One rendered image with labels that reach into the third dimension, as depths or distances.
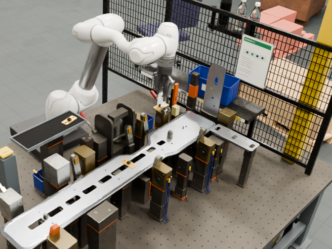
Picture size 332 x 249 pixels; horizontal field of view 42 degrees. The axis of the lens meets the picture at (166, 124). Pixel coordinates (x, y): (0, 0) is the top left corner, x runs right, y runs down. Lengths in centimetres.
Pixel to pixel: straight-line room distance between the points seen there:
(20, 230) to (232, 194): 126
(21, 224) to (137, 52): 90
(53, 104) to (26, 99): 200
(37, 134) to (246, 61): 138
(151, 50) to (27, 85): 321
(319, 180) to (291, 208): 37
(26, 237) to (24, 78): 340
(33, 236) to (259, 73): 166
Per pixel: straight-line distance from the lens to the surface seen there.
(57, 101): 277
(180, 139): 249
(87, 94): 286
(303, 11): 745
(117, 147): 244
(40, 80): 512
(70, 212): 203
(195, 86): 279
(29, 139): 221
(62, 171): 212
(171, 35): 205
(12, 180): 222
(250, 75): 285
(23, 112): 457
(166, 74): 215
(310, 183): 290
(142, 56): 193
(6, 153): 213
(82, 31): 243
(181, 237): 235
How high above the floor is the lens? 245
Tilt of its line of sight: 34 degrees down
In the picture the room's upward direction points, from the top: 6 degrees clockwise
